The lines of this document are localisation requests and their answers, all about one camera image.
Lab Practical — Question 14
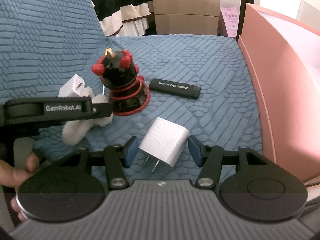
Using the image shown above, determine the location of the blue textured sofa cover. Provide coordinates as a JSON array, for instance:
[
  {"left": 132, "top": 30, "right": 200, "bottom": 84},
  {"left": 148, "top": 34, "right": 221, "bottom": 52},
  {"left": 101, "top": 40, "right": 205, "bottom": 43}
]
[{"left": 1, "top": 0, "right": 262, "bottom": 152}]

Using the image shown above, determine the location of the striped black white cloth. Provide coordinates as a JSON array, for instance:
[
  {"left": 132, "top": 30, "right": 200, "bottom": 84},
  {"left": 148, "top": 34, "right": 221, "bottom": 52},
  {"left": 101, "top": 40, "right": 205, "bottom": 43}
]
[{"left": 91, "top": 0, "right": 153, "bottom": 37}]

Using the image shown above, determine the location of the white charger plug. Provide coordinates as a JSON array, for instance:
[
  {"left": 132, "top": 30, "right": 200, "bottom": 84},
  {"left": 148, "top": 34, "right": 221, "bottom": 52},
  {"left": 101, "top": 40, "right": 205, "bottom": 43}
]
[{"left": 139, "top": 117, "right": 190, "bottom": 167}]

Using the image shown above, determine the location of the wooden cabinet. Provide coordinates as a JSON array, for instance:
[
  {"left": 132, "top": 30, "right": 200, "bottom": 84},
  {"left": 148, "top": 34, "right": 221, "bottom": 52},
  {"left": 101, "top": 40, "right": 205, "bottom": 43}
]
[{"left": 152, "top": 0, "right": 220, "bottom": 35}]

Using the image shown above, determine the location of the pink paper sign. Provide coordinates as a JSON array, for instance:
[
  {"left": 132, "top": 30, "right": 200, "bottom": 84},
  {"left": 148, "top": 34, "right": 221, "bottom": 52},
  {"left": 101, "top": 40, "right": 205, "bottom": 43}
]
[{"left": 218, "top": 6, "right": 239, "bottom": 38}]

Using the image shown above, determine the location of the black lighter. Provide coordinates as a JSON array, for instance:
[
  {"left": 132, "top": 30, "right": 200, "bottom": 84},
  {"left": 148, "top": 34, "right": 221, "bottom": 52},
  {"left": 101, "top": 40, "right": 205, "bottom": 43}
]
[{"left": 149, "top": 79, "right": 201, "bottom": 99}]

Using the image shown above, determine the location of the pink storage box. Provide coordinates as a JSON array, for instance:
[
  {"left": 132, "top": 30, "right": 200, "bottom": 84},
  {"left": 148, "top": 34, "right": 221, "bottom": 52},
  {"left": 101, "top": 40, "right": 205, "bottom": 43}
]
[{"left": 238, "top": 4, "right": 319, "bottom": 182}]

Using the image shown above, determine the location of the red black figurine toy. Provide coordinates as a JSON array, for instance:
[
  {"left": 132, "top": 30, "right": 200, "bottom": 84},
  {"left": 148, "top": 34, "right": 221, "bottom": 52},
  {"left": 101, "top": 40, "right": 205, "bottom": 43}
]
[{"left": 91, "top": 48, "right": 150, "bottom": 116}]

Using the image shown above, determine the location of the white plush toy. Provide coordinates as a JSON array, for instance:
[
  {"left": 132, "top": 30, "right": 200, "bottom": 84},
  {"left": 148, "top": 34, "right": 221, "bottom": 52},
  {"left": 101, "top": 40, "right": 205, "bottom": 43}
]
[{"left": 62, "top": 87, "right": 113, "bottom": 146}]

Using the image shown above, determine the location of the person's left hand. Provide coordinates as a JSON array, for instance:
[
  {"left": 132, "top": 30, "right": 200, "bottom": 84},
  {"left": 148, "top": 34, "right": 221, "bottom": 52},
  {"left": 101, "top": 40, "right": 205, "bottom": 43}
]
[{"left": 1, "top": 152, "right": 40, "bottom": 222}]

